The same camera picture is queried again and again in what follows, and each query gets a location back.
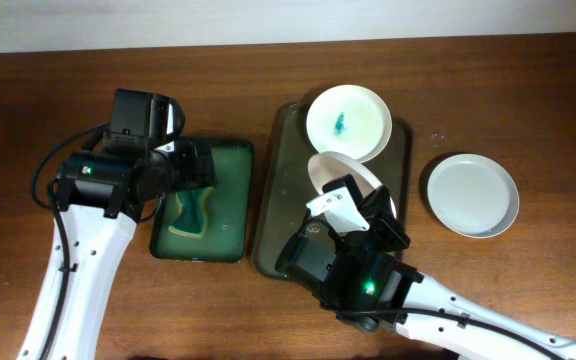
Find green and yellow sponge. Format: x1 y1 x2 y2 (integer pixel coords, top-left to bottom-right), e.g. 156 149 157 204
168 186 214 239

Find grey-white plate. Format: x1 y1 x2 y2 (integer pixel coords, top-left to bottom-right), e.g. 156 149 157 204
426 154 520 239

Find white plate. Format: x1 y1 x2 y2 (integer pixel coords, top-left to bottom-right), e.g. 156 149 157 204
306 85 392 163
306 151 383 232

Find large brown serving tray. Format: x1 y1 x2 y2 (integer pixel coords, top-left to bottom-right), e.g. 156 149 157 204
252 103 413 280

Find small green water tray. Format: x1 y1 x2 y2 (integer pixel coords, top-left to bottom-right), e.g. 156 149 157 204
149 138 254 263

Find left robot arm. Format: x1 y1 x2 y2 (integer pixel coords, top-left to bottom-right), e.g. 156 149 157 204
18 89 216 360

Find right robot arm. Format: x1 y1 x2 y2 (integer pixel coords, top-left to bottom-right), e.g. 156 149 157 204
275 175 576 359

